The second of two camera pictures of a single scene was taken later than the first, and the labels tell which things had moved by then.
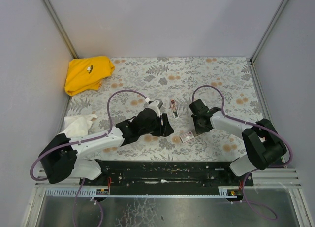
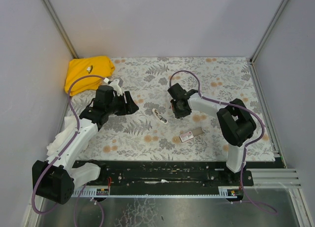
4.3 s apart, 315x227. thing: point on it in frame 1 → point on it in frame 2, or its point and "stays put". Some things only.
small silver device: x=187 y=137 stays put
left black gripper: x=162 y=124 → x=123 y=104
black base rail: x=168 y=174 stays put
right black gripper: x=200 y=124 → x=179 y=105
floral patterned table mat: x=228 y=84 stays put
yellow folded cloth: x=86 y=74 stays put
